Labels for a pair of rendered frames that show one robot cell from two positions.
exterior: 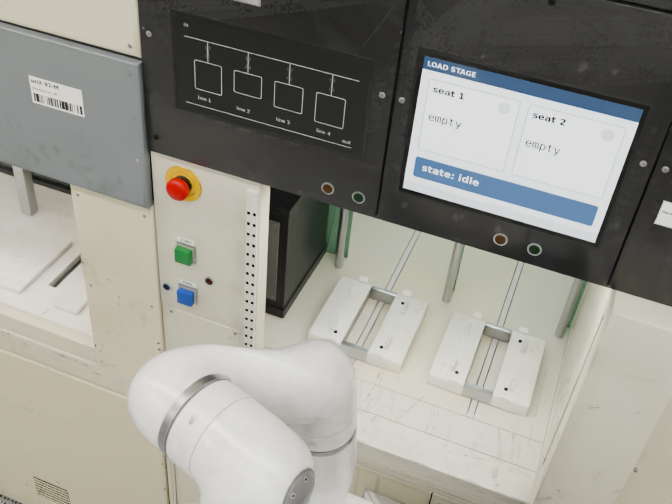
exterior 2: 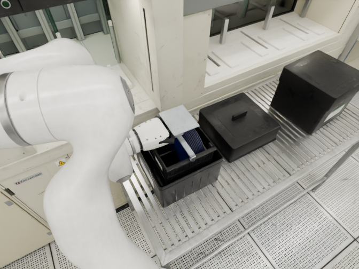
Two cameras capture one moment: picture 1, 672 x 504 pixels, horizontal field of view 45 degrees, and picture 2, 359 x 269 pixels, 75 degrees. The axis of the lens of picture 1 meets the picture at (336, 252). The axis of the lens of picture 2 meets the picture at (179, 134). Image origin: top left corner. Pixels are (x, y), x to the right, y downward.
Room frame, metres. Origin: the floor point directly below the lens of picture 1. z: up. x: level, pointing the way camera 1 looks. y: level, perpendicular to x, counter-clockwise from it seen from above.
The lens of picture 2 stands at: (0.23, 0.15, 1.68)
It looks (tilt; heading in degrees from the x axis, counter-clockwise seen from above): 50 degrees down; 312
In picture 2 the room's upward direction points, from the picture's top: straight up
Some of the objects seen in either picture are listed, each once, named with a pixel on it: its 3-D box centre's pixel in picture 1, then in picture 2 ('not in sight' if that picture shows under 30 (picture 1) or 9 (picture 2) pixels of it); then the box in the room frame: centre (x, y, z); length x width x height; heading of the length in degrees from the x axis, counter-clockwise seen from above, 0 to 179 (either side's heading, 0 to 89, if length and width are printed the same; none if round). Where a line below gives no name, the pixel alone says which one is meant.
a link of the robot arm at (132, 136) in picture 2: not in sight; (132, 141); (0.68, -0.10, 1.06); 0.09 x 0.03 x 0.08; 161
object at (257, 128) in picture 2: not in sight; (237, 122); (0.55, -0.63, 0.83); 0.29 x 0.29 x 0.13; 72
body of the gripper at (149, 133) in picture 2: not in sight; (149, 134); (0.66, -0.16, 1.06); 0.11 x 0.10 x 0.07; 71
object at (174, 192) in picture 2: not in sight; (176, 158); (0.62, -0.25, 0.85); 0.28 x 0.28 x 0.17; 71
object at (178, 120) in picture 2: not in sight; (177, 147); (0.62, -0.26, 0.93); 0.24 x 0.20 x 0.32; 161
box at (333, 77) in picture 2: not in sight; (314, 91); (0.36, -1.03, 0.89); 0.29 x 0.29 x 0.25; 76
